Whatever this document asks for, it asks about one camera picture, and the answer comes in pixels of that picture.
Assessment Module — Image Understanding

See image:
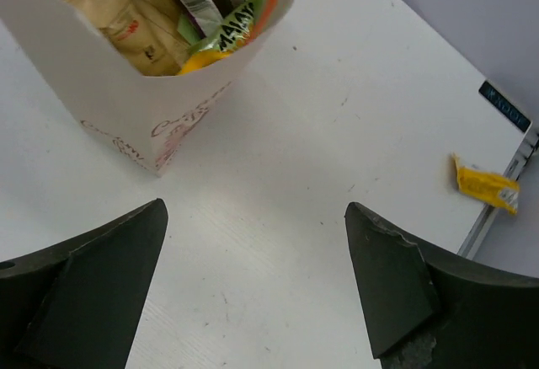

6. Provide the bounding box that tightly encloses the cream paper bag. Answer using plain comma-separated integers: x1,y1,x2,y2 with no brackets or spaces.
1,0,294,173

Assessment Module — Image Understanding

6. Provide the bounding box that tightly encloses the small yellow snack packet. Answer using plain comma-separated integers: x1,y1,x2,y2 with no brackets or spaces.
451,153,520,215

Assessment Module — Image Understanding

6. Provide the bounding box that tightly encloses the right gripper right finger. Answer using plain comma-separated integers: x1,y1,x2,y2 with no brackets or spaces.
344,202,538,368

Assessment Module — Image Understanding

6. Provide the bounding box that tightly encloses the yellow snack bar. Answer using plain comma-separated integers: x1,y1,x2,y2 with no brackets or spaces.
178,50,231,76

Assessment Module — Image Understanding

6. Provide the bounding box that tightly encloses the green candy packet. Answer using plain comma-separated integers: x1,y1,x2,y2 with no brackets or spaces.
188,0,264,56

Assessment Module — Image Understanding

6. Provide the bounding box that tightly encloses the yellow chips bag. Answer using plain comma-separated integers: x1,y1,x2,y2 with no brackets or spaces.
62,0,190,77

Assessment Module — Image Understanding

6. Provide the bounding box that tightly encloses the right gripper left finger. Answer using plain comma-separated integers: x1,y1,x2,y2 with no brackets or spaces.
1,199,168,368

